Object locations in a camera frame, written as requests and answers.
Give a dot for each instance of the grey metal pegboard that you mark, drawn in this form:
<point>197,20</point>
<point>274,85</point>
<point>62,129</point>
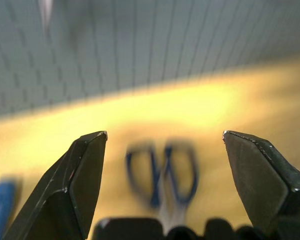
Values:
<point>140,45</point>

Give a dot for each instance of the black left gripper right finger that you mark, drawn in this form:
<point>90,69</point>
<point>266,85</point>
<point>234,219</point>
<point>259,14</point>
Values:
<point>265,182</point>

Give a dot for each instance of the silver pegboard hook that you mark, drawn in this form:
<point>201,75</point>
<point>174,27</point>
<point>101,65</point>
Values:
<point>46,15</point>

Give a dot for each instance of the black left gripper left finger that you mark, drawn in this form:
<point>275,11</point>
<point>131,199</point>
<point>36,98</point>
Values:
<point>65,190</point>

